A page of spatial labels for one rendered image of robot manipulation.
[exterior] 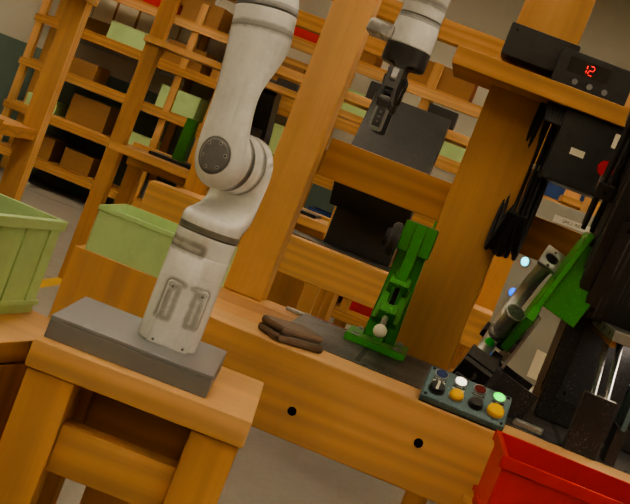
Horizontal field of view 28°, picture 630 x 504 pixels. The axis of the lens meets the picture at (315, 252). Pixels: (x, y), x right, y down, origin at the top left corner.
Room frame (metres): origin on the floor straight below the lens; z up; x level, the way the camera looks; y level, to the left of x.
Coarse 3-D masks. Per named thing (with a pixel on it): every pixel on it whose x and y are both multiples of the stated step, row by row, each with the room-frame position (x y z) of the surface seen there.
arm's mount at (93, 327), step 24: (72, 312) 1.79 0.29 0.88; (96, 312) 1.86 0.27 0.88; (120, 312) 1.94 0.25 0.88; (48, 336) 1.72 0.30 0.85; (72, 336) 1.72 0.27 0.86; (96, 336) 1.72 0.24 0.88; (120, 336) 1.75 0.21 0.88; (120, 360) 1.72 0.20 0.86; (144, 360) 1.72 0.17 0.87; (168, 360) 1.72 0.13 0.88; (192, 360) 1.78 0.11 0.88; (216, 360) 1.85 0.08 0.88; (168, 384) 1.72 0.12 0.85; (192, 384) 1.72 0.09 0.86
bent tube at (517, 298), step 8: (552, 248) 2.41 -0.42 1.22; (544, 256) 2.39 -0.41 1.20; (552, 256) 2.41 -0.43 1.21; (560, 256) 2.41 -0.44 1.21; (544, 264) 2.38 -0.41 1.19; (552, 264) 2.39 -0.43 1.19; (560, 264) 2.39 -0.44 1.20; (536, 272) 2.42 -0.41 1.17; (544, 272) 2.41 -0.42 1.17; (552, 272) 2.38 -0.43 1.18; (528, 280) 2.44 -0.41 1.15; (536, 280) 2.43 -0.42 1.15; (520, 288) 2.46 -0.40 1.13; (528, 288) 2.45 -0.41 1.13; (536, 288) 2.45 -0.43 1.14; (512, 296) 2.46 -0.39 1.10; (520, 296) 2.45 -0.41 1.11; (528, 296) 2.46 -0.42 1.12; (520, 304) 2.46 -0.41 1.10; (496, 320) 2.43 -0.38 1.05; (488, 336) 2.39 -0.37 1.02; (480, 344) 2.37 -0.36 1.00; (496, 344) 2.39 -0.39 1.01; (488, 352) 2.36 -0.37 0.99
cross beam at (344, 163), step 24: (336, 144) 2.82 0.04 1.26; (336, 168) 2.82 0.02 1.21; (360, 168) 2.81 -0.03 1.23; (384, 168) 2.81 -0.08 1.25; (408, 168) 2.80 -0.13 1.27; (384, 192) 2.81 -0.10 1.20; (408, 192) 2.80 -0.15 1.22; (432, 192) 2.80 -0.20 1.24; (432, 216) 2.79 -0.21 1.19; (528, 240) 2.77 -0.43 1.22; (552, 240) 2.77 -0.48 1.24; (576, 240) 2.76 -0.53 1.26
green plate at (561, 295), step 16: (576, 256) 2.30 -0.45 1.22; (560, 272) 2.31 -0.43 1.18; (576, 272) 2.31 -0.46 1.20; (544, 288) 2.37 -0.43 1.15; (560, 288) 2.32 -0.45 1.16; (576, 288) 2.31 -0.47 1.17; (544, 304) 2.32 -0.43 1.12; (560, 304) 2.31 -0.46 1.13; (576, 304) 2.31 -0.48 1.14; (576, 320) 2.31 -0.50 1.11
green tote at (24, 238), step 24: (0, 216) 1.91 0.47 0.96; (24, 216) 2.00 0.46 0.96; (48, 216) 2.15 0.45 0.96; (0, 240) 1.95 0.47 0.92; (24, 240) 2.02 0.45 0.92; (48, 240) 2.10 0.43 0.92; (0, 264) 1.98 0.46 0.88; (24, 264) 2.06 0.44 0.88; (0, 288) 2.01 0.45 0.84; (24, 288) 2.09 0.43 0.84; (0, 312) 2.04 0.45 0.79; (24, 312) 2.12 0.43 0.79
